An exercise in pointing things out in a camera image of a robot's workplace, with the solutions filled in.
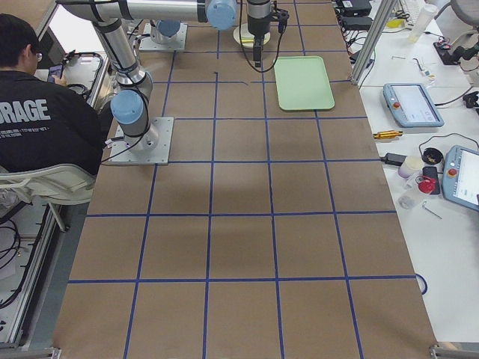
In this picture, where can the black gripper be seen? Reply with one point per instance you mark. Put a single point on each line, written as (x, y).
(257, 27)

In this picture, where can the white round plate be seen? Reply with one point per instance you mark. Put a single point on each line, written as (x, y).
(242, 32)

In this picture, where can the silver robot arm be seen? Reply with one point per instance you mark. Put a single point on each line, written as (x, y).
(222, 15)
(129, 107)

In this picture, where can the light green plastic tray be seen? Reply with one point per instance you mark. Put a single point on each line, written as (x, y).
(303, 84)

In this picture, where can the person in black jacket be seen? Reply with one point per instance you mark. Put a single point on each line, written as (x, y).
(43, 123)

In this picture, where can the grey office chair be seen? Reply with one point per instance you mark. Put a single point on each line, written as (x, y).
(66, 185)

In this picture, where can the teach pendant with red button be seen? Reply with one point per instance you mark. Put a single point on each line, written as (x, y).
(460, 177)

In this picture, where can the aluminium frame post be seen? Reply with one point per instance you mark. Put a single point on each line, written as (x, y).
(379, 21)

